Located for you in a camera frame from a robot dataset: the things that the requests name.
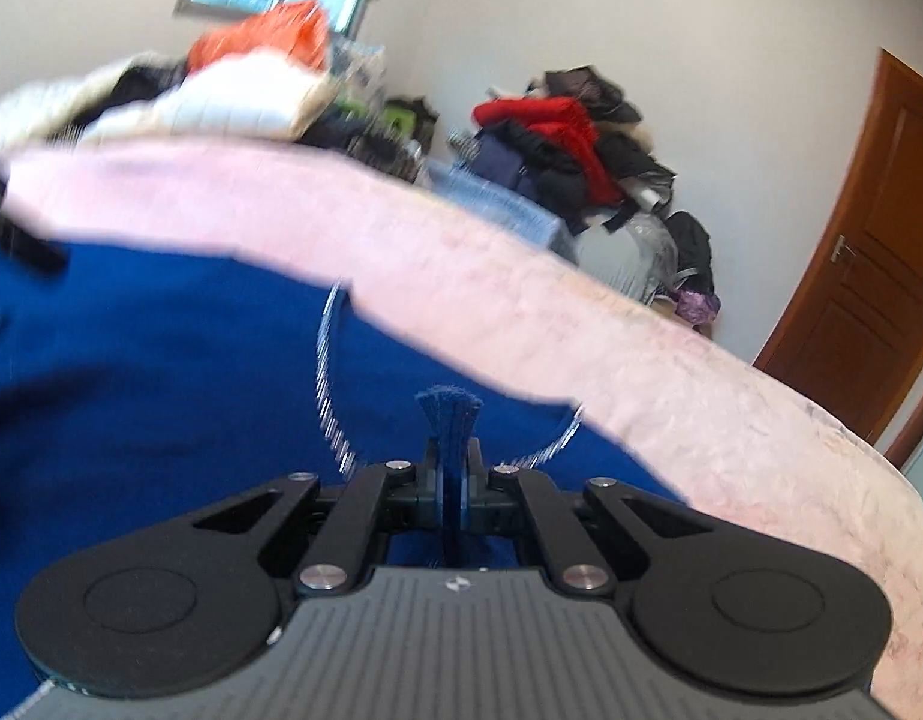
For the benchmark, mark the purple plastic bag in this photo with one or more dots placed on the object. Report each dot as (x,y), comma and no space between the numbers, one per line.
(697,306)

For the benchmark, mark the light blue dotted blanket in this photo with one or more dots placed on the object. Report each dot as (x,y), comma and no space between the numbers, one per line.
(506,206)

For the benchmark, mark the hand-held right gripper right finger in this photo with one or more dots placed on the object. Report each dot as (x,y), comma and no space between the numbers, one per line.
(467,499)

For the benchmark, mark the dark jacket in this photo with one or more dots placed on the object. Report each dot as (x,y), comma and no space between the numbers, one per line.
(142,82)

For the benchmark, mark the floral pillow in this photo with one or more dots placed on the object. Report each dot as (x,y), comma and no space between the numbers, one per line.
(360,67)

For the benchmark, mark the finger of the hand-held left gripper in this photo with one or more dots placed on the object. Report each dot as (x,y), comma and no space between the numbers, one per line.
(19,236)

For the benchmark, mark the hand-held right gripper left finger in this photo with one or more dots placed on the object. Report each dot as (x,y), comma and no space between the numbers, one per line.
(440,495)

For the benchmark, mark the pile of dark clothes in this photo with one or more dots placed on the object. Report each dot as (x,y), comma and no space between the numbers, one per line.
(551,180)

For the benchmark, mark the black bag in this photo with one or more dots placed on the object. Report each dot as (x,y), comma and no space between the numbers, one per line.
(690,244)

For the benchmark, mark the red garment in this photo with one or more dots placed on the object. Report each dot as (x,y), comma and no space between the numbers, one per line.
(551,120)

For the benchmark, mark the brown wooden door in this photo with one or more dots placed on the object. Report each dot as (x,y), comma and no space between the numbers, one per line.
(866,277)

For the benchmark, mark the blue knit top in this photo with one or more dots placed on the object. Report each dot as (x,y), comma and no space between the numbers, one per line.
(169,390)

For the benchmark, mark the clear plastic bag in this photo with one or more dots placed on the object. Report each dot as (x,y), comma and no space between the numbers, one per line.
(645,240)

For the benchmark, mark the pink floral bedsheet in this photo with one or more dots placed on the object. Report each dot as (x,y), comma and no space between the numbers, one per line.
(506,300)

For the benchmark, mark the orange plastic bag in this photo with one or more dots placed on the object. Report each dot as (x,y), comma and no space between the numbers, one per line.
(281,34)

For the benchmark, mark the white puffer jacket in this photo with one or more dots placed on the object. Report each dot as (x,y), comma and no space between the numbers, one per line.
(229,101)

